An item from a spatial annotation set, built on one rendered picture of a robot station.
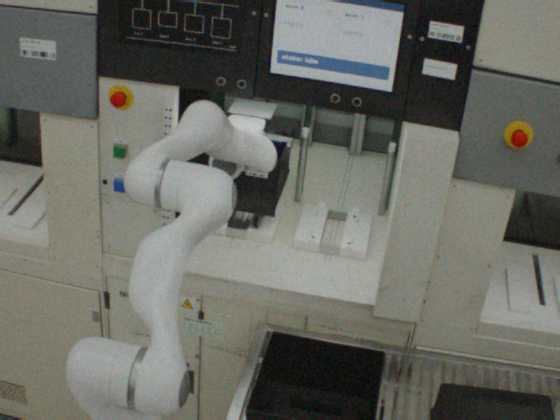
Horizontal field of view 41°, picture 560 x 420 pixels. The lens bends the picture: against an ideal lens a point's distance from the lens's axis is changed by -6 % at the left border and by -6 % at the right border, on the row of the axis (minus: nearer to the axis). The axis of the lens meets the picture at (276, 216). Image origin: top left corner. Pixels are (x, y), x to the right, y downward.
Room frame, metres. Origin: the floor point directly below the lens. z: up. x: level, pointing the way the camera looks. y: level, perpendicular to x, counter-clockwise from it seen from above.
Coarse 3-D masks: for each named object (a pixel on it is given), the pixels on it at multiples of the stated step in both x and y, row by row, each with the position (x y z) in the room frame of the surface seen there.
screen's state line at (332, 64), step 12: (276, 60) 1.70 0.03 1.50; (288, 60) 1.70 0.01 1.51; (300, 60) 1.69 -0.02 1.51; (312, 60) 1.69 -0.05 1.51; (324, 60) 1.69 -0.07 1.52; (336, 60) 1.68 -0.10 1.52; (336, 72) 1.68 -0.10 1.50; (348, 72) 1.68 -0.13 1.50; (360, 72) 1.67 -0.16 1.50; (372, 72) 1.67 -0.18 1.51; (384, 72) 1.67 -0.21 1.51
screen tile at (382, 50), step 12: (348, 12) 1.68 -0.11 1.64; (360, 12) 1.68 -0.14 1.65; (348, 24) 1.68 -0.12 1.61; (360, 24) 1.68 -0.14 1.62; (372, 24) 1.67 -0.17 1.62; (384, 36) 1.67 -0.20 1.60; (348, 48) 1.68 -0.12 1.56; (360, 48) 1.68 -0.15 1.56; (372, 48) 1.67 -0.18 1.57; (384, 48) 1.67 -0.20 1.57; (384, 60) 1.67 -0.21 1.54
